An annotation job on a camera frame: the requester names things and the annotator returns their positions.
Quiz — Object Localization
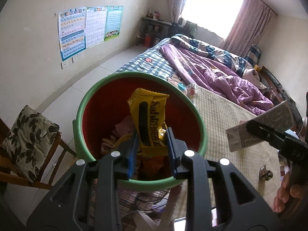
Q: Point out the grey printed paper box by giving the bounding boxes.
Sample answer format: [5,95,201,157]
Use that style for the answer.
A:
[226,101,295,152]

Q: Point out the yellow snack bar wrapper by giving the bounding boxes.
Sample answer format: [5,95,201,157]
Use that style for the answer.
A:
[127,88,169,158]

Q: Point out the person's right hand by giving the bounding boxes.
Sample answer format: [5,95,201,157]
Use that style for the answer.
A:
[272,171,307,213]

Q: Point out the red bin with green rim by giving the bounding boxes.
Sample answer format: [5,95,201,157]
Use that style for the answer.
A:
[72,71,208,193]

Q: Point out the dark wooden headboard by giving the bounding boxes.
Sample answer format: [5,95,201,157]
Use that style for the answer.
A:
[259,66,306,136]

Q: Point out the floral chair cushion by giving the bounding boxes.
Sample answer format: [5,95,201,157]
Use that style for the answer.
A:
[2,105,59,182]

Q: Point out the wooden chair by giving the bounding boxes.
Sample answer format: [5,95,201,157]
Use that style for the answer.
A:
[1,112,77,189]

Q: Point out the blue patchwork quilt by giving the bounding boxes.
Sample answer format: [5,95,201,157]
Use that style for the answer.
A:
[170,34,253,78]

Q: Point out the purple quilt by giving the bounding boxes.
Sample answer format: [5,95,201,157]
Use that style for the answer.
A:
[160,43,274,115]

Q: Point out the blue plaid bed sheet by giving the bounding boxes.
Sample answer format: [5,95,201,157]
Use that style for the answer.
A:
[116,38,187,94]

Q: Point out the pink window curtains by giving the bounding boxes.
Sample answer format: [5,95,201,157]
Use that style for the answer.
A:
[168,0,274,57]

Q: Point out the dark side table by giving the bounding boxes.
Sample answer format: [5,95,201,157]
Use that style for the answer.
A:
[136,9,172,48]

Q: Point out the educational wall posters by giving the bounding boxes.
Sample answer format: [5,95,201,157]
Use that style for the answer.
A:
[58,6,124,60]

